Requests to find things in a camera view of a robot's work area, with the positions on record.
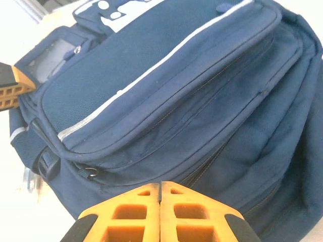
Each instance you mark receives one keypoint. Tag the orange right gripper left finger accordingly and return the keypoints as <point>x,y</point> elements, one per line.
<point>126,219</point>

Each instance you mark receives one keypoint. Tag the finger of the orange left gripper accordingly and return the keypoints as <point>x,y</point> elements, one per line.
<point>17,83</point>

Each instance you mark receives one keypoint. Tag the navy blue student backpack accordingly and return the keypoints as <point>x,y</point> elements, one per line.
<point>176,88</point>

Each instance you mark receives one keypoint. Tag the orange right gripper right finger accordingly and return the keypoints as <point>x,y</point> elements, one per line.
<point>196,219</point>

